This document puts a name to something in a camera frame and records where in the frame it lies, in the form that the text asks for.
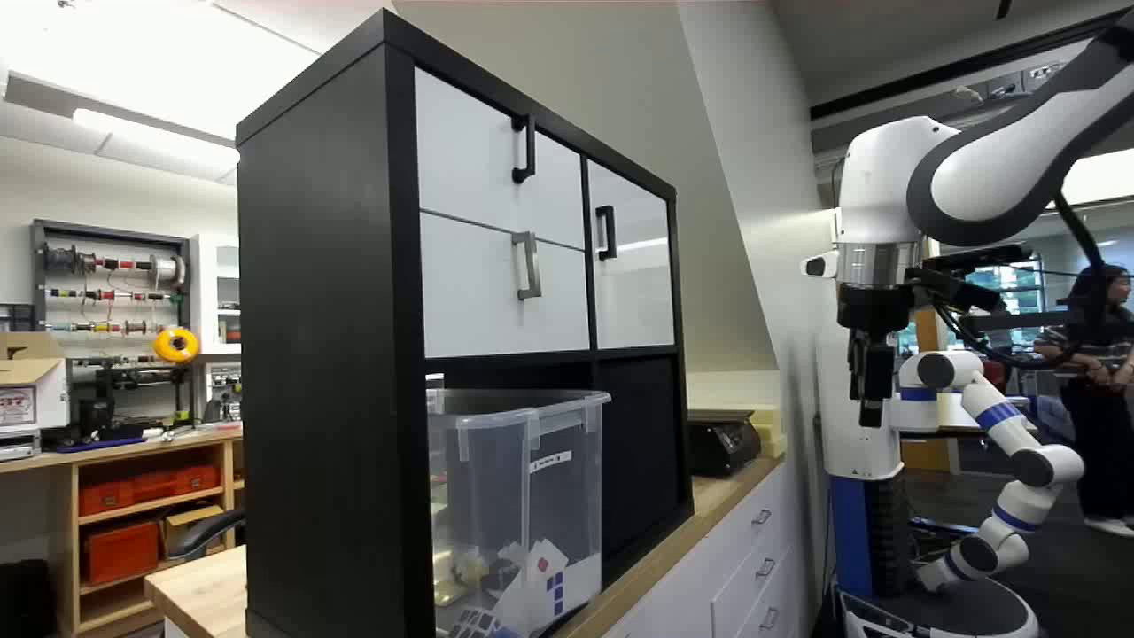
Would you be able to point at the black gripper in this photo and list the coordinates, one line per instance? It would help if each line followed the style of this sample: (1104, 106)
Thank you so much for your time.
(873, 340)

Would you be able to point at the clear plastic storage box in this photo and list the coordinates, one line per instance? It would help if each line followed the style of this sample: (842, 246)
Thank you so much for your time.
(518, 509)

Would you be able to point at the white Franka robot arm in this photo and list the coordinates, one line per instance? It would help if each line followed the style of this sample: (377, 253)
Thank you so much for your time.
(1013, 152)

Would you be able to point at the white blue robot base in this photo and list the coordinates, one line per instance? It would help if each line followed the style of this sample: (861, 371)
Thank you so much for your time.
(856, 449)

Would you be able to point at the white blue jointed robot arm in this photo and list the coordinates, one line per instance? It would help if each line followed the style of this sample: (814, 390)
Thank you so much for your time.
(1013, 438)

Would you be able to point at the cardboard box with white label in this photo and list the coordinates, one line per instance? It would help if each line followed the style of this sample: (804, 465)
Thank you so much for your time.
(28, 390)

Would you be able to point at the black device on counter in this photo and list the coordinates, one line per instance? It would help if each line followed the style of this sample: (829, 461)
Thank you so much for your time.
(720, 444)

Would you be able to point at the wooden counter with white drawers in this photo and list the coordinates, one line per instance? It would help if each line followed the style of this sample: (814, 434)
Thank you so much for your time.
(730, 568)

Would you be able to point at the person in dark clothes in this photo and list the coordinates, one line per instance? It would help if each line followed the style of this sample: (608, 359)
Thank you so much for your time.
(1100, 413)

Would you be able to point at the white cabinet door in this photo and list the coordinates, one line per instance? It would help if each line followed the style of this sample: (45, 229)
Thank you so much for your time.
(640, 295)

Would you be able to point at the white blue puzzle cube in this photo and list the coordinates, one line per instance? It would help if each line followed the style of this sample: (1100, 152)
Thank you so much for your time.
(554, 585)

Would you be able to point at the black cube shelf unit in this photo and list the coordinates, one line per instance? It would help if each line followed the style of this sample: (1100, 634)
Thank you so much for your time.
(321, 354)

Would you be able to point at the yellow spool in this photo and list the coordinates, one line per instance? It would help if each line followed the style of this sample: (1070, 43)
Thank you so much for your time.
(177, 345)

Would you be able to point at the long red bin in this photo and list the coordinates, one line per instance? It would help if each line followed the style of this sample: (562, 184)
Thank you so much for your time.
(143, 487)

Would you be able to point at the short red bin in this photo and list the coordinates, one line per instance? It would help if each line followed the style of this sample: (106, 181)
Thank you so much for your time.
(118, 549)

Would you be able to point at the wooden workbench shelf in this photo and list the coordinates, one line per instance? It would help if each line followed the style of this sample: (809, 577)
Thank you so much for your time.
(59, 499)

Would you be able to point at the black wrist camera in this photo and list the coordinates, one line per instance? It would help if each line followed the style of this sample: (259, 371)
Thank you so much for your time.
(944, 287)

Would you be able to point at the wall tool panel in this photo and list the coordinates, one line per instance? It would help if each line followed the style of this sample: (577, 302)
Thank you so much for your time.
(106, 285)

